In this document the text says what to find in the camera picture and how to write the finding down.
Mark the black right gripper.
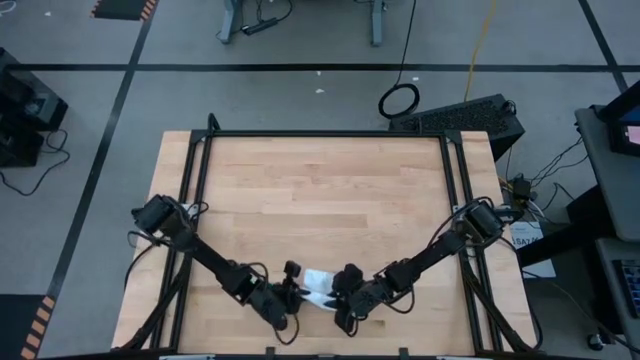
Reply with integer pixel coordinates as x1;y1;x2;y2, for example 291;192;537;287
322;263;391;335

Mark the black equipment stack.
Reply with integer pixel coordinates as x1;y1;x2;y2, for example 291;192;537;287
0;47;70;169

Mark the coiled black cable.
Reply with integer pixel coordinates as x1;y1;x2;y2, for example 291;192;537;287
377;0;421;120

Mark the black orange-striped floor plate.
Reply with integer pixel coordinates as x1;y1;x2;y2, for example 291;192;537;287
0;293;57;360
89;0;159;22

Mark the black computer tower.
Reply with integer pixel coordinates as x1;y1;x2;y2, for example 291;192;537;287
388;93;526;161

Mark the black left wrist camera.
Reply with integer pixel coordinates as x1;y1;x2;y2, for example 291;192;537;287
252;287;286;326

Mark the grey-blue desk leg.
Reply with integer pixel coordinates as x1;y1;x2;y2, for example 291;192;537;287
218;0;245;45
369;0;385;48

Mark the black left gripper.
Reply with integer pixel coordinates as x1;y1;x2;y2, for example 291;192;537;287
248;260;316;332

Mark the thin black cable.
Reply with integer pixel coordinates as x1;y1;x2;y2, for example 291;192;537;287
529;135;591;187

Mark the black keyboard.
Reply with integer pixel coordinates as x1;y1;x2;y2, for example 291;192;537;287
613;258;640;320

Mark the black camera cable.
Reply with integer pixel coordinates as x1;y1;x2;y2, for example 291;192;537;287
272;314;301;347
385;287;417;316

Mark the black power strip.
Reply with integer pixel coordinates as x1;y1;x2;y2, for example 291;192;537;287
241;17;280;36

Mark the black floor cable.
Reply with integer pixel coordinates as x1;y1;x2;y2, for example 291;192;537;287
0;128;71;197

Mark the black power adapter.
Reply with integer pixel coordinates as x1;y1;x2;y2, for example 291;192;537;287
510;174;534;202

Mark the black metal table frame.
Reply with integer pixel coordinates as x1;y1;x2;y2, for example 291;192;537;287
119;113;539;359

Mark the black left camera cable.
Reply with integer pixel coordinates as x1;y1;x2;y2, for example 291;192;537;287
272;314;301;347

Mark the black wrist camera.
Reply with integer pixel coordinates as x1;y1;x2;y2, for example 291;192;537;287
252;287;286;326
357;284;391;314

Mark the white cloth napkin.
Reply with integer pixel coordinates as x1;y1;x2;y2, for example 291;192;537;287
301;268;339;312

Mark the white labelled box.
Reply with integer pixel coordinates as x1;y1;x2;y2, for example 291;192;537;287
508;219;557;280

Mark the yellow cable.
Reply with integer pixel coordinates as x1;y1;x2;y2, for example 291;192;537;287
463;0;500;103

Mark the black monitor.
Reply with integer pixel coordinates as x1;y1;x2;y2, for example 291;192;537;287
599;82;640;157

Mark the grey side desk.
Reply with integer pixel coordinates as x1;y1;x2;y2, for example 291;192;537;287
594;237;640;336
574;104;640;242

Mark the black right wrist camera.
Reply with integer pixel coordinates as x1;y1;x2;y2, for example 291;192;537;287
357;284;391;314

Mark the black right camera cable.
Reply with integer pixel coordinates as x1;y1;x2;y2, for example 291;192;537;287
385;287;417;316

